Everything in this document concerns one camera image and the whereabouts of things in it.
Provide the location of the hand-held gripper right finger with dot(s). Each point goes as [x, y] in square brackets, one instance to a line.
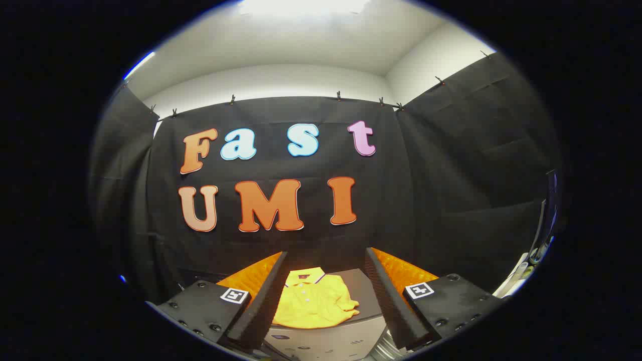
[386, 296]

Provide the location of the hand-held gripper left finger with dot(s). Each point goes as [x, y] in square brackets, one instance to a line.
[268, 296]

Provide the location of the yellow polo shirt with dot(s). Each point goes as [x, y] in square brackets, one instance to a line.
[313, 303]

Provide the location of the white object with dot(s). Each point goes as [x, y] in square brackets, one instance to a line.
[514, 281]

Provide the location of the dark stand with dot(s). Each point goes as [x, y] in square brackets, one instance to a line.
[550, 200]

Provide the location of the row of black cloth clips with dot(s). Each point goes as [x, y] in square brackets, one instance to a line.
[232, 99]

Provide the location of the ceiling light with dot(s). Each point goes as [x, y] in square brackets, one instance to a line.
[301, 7]

